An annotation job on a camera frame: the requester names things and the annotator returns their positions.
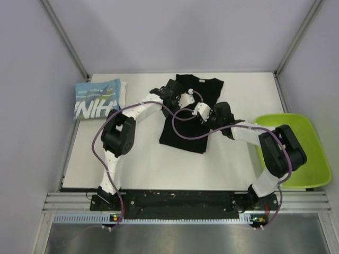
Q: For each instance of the aluminium frame post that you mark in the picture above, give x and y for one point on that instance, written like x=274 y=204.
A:
x=311 y=15
x=64 y=38

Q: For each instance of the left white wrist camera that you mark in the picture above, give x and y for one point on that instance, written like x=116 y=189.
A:
x=186 y=99

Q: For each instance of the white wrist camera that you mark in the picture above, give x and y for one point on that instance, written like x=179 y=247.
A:
x=202 y=110
x=186 y=99

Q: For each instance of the left aluminium frame post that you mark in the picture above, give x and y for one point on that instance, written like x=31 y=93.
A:
x=64 y=38

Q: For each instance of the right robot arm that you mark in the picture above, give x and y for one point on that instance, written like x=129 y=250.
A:
x=281 y=150

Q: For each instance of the green plastic bin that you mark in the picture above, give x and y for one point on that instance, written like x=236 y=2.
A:
x=316 y=172

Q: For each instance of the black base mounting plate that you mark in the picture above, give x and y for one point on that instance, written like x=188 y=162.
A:
x=181 y=204

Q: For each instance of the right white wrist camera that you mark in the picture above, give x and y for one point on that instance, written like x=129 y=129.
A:
x=202 y=110

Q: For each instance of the right aluminium frame post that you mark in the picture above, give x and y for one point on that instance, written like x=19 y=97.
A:
x=311 y=15

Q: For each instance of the black t shirt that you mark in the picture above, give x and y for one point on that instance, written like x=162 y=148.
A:
x=207 y=91

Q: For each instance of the aluminium front rail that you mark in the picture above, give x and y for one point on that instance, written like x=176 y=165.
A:
x=293 y=202

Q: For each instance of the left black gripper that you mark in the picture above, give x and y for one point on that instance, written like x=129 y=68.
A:
x=175 y=98

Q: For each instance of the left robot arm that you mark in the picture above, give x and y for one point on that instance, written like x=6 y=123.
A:
x=118 y=132

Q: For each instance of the folded blue printed t shirt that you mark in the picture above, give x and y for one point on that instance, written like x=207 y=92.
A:
x=96 y=100

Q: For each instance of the light blue cable duct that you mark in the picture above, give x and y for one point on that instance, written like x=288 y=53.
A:
x=108 y=219

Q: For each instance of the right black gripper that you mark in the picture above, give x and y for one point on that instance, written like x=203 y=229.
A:
x=212 y=113

